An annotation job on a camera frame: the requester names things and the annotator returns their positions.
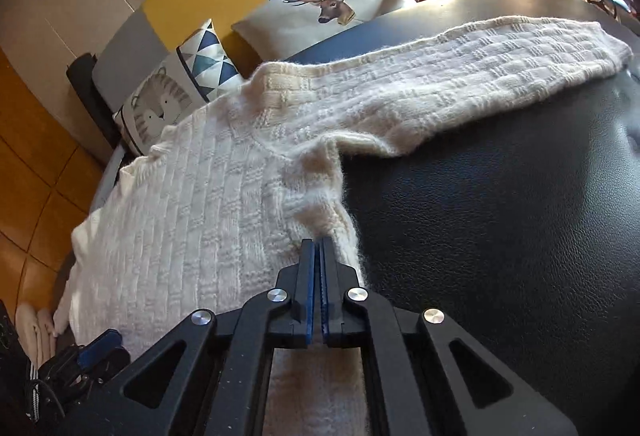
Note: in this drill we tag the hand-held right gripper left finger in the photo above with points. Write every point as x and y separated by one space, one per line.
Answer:
311 306

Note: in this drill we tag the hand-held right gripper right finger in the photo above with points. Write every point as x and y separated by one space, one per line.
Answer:
324 306

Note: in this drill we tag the wooden wardrobe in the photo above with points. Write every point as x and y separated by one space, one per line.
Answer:
30 166

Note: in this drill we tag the tiger print pillow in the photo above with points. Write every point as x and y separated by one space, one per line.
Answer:
160 101

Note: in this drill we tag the cream knit sweater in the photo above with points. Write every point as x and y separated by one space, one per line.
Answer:
200 216

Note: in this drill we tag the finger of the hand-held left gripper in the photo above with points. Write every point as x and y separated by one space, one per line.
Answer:
100 347

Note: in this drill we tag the deer print pillow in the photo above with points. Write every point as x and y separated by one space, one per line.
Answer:
280 23

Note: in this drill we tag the black leather pad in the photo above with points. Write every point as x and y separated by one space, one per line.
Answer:
500 216

